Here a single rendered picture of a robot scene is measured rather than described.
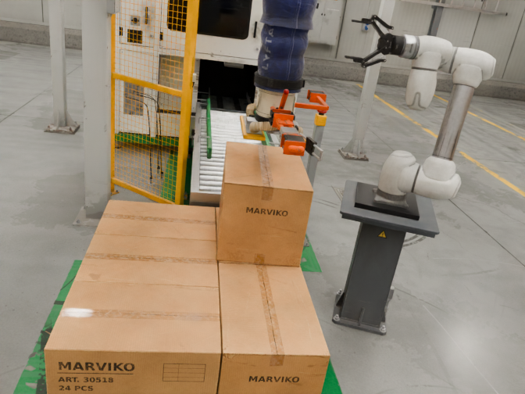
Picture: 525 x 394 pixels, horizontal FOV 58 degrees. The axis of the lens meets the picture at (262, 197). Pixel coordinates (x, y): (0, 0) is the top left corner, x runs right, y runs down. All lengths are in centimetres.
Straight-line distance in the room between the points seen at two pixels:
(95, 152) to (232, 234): 161
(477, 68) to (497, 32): 1087
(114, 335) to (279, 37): 135
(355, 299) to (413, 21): 1011
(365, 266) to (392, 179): 52
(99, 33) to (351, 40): 914
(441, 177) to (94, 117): 224
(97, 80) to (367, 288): 216
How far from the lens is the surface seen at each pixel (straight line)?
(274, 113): 196
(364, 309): 289
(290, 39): 211
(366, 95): 579
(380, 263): 273
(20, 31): 1191
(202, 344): 179
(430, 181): 255
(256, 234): 218
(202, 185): 309
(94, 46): 335
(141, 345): 179
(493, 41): 1343
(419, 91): 205
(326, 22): 1146
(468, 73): 257
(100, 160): 353
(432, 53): 205
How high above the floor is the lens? 173
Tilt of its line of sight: 23 degrees down
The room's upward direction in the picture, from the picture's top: 8 degrees clockwise
